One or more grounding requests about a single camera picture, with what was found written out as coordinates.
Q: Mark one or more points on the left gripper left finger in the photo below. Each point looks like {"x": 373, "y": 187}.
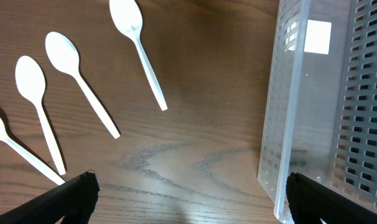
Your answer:
{"x": 72, "y": 202}

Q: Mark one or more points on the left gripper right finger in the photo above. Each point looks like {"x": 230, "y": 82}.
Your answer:
{"x": 313, "y": 203}

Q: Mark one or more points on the clear perforated plastic basket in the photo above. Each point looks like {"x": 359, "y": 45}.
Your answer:
{"x": 321, "y": 110}

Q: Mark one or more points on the white plastic spoon far left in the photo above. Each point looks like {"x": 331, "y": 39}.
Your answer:
{"x": 29, "y": 157}

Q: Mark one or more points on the white plastic spoon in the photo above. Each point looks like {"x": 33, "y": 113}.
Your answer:
{"x": 127, "y": 18}
{"x": 30, "y": 81}
{"x": 29, "y": 157}
{"x": 64, "y": 56}

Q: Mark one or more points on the white plastic spoon rightmost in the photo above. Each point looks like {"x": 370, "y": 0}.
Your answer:
{"x": 127, "y": 18}

